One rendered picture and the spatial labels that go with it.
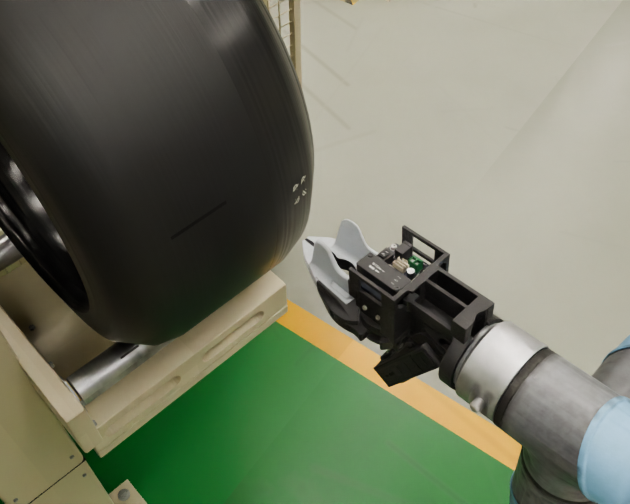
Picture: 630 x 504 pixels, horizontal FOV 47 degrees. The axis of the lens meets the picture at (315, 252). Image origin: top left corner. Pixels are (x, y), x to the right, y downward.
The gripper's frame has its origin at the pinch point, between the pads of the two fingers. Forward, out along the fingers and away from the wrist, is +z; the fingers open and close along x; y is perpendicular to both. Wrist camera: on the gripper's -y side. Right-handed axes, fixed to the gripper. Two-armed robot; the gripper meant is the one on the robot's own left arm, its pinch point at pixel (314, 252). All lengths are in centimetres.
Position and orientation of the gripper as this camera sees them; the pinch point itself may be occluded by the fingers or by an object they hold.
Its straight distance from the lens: 72.1
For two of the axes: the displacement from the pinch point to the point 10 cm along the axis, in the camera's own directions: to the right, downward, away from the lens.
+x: -7.2, 5.5, -4.2
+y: -0.8, -6.7, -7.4
